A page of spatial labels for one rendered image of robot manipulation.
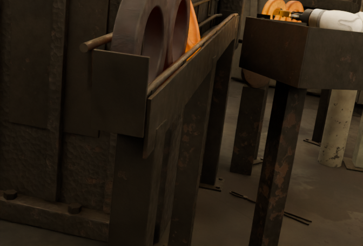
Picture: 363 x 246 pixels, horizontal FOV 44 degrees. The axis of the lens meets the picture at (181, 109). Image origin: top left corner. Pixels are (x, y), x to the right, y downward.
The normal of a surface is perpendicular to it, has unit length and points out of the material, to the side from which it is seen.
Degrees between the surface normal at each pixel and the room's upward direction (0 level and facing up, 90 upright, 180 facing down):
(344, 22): 80
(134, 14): 58
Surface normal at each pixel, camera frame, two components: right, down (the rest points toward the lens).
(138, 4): -0.07, -0.51
